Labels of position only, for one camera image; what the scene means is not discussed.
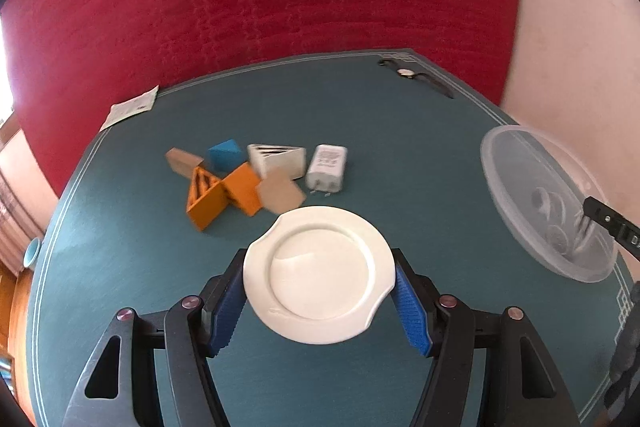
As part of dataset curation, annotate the white paper card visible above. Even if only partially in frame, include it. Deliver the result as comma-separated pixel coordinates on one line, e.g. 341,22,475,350
100,86,160,131

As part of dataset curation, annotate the orange striped triangular block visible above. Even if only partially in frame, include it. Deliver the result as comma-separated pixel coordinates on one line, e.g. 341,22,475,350
186,167,229,232

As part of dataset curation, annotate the natural wood wedge block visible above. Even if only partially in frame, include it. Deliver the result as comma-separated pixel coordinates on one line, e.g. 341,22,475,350
256,168,306,215

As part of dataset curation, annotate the brown wooden block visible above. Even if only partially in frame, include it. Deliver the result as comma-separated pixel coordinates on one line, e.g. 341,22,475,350
165,147,204,179

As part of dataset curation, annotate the white USB wall charger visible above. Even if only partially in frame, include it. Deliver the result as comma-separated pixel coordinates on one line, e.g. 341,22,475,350
305,144,348,194

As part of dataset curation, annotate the white zebra triangular block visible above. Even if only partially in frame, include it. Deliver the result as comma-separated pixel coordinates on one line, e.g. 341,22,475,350
247,144,307,180

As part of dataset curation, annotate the clear plastic bowl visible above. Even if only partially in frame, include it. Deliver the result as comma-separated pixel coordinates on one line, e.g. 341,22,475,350
480,124,616,283

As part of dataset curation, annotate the white ceramic plate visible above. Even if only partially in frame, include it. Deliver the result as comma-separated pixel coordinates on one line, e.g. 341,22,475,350
243,206,396,345

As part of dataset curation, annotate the blue triangular block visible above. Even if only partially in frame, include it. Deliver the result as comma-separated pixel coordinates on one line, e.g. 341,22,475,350
207,139,246,174

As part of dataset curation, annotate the orange rectangular wooden block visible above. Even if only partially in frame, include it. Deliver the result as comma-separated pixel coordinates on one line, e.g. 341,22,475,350
222,161,262,217

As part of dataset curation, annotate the black strap wristwatch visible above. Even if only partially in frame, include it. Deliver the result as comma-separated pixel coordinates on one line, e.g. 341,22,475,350
378,58,454,100

